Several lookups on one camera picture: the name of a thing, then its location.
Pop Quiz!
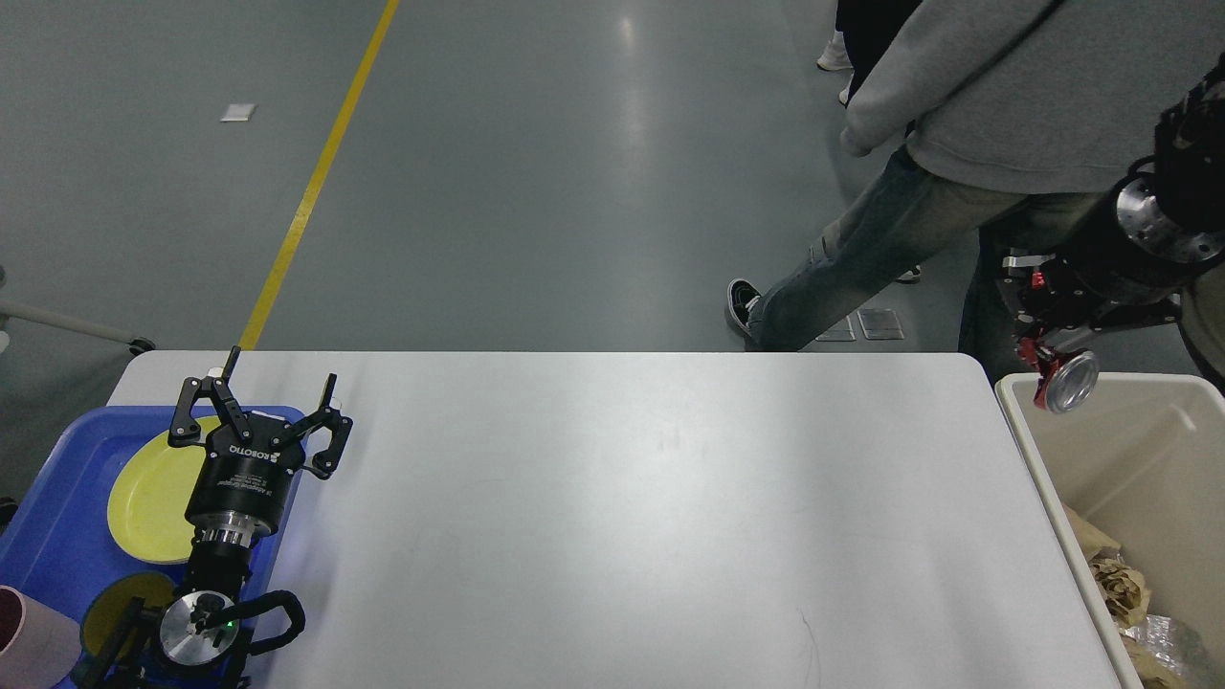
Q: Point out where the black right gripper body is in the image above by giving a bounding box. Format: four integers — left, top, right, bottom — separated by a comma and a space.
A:
1044, 177, 1223, 305

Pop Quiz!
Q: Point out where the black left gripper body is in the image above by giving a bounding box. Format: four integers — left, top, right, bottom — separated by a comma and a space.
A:
185, 421, 303, 548

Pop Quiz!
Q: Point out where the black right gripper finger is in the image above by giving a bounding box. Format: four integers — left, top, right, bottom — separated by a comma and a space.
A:
1000, 253, 1060, 349
1047, 300, 1183, 353

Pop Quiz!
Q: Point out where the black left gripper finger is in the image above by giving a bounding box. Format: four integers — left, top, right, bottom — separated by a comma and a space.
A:
268, 371, 354, 479
168, 345, 252, 451

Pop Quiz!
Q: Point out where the red foil wrapper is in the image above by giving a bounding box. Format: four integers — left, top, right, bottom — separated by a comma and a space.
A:
1016, 270, 1101, 416

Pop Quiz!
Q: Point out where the yellow plate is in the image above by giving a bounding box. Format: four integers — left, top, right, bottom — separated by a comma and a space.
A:
107, 432, 207, 566

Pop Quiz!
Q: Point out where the dark teal mug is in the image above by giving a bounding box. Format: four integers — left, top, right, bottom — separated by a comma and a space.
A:
70, 571, 175, 688

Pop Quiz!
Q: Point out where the brown paper bag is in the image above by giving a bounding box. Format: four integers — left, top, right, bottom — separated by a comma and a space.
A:
1121, 635, 1189, 689
1061, 504, 1122, 561

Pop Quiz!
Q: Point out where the pink mug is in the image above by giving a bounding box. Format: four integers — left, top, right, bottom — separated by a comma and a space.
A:
1, 586, 80, 688

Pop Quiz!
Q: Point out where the aluminium foil sheet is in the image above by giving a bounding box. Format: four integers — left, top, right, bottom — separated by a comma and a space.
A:
1132, 614, 1212, 676

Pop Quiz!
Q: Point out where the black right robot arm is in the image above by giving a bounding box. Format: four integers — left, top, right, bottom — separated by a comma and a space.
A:
1001, 65, 1224, 362

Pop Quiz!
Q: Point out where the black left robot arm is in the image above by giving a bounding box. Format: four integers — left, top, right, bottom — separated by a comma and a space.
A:
74, 347, 353, 688

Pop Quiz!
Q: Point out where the beige plastic bin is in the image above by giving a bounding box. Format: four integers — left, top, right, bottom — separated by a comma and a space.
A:
993, 371, 1224, 688

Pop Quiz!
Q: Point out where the right metal floor plate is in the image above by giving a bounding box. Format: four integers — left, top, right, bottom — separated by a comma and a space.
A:
858, 308, 905, 341

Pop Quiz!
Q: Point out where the metal floor plate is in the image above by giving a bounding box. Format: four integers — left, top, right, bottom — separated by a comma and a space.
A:
858, 308, 905, 341
815, 318, 858, 342

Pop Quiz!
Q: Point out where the person in blue jeans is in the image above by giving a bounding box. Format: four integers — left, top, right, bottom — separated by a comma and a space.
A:
729, 1, 1224, 381

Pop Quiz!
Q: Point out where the left metal floor plate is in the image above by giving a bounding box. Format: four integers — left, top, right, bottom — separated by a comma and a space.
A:
815, 318, 858, 342

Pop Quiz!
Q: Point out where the chair leg with caster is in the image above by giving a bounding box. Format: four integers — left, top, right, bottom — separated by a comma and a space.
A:
1, 300, 157, 356

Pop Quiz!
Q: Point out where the crumpled brown paper ball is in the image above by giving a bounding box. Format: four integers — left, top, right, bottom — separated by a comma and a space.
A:
1088, 558, 1152, 631

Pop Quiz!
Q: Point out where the person in black leggings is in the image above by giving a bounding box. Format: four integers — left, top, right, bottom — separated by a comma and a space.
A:
815, 29, 854, 74

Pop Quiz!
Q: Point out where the seated person in black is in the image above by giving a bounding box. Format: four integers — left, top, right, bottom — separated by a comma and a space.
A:
835, 1, 922, 103

